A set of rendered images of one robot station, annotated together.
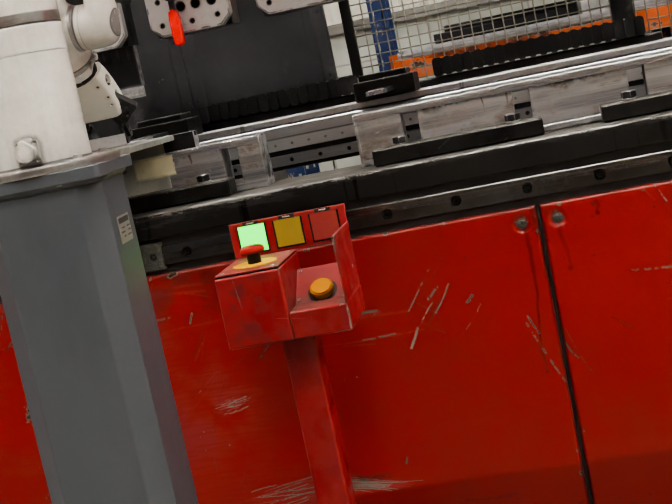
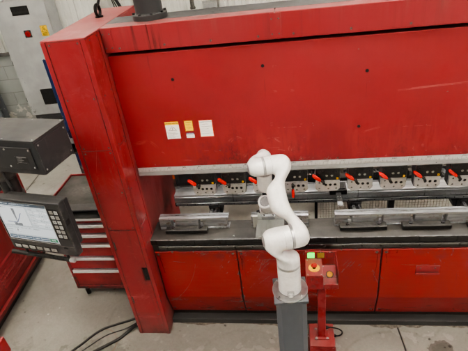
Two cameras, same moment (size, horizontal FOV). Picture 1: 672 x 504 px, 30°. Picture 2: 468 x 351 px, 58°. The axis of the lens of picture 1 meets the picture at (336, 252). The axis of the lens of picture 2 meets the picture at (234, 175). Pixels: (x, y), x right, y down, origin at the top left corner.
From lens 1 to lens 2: 180 cm
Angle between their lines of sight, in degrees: 24
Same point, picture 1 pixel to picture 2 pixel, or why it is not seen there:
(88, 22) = not seen: hidden behind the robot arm
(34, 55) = (296, 276)
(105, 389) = (299, 336)
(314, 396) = (322, 294)
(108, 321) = (303, 324)
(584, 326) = (386, 273)
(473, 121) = (367, 219)
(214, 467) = not seen: hidden behind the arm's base
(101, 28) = not seen: hidden behind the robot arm
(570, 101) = (393, 219)
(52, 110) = (297, 285)
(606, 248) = (396, 259)
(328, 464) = (322, 306)
